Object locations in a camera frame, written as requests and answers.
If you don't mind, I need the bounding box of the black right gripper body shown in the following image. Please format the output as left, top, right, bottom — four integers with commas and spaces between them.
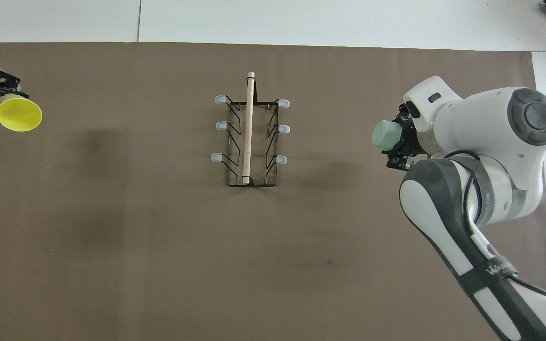
399, 116, 428, 157

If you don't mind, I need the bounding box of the pale green plastic cup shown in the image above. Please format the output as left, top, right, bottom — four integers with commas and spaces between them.
372, 119, 401, 149

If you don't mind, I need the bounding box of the yellow plastic cup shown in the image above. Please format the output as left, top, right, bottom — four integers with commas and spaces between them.
0, 94, 43, 132

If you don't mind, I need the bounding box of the brown paper table mat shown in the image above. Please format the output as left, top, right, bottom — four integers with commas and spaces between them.
0, 42, 546, 341

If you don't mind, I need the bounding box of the black wire cup rack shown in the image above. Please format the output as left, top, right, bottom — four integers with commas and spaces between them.
210, 71, 291, 188

